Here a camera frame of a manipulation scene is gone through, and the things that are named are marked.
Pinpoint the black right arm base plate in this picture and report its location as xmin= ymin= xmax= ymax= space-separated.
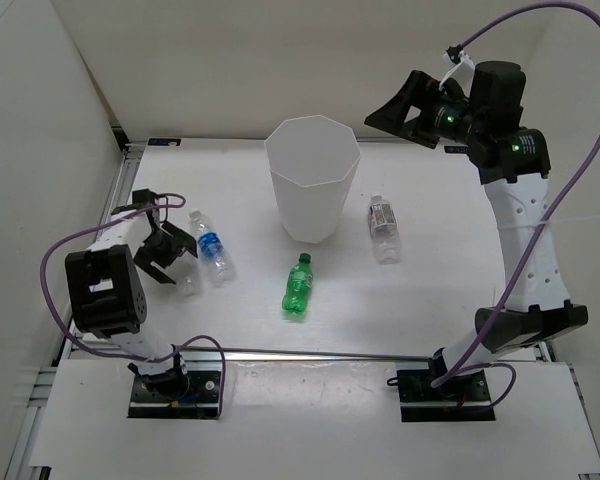
xmin=386 ymin=368 xmax=496 ymax=423

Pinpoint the white octagonal plastic bin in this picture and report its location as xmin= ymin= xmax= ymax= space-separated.
xmin=264 ymin=115 xmax=361 ymax=244

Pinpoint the white foam board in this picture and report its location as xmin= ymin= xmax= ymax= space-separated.
xmin=31 ymin=360 xmax=600 ymax=479

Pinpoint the white zip tie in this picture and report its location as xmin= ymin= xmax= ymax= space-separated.
xmin=439 ymin=50 xmax=475 ymax=92

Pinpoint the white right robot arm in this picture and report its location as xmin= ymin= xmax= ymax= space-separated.
xmin=401 ymin=61 xmax=588 ymax=400

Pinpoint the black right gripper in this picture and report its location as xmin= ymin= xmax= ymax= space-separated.
xmin=365 ymin=71 xmax=486 ymax=150

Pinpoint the clear unlabelled plastic bottle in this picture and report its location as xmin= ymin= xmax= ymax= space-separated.
xmin=170 ymin=252 xmax=203 ymax=297

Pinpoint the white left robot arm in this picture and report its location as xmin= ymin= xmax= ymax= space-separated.
xmin=65 ymin=188 xmax=235 ymax=402

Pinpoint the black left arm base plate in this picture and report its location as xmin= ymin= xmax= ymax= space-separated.
xmin=127 ymin=362 xmax=225 ymax=420

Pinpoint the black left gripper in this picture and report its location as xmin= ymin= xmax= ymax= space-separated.
xmin=134 ymin=221 xmax=196 ymax=284

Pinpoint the aluminium table edge rail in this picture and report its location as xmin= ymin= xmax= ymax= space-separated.
xmin=69 ymin=347 xmax=541 ymax=362

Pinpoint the clear bottle blue label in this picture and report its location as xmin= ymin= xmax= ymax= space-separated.
xmin=189 ymin=210 xmax=236 ymax=287

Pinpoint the green plastic soda bottle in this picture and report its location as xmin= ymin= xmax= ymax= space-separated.
xmin=281 ymin=253 xmax=314 ymax=318

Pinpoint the clear bottle white barcode label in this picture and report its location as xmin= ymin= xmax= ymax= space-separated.
xmin=367 ymin=193 xmax=401 ymax=264

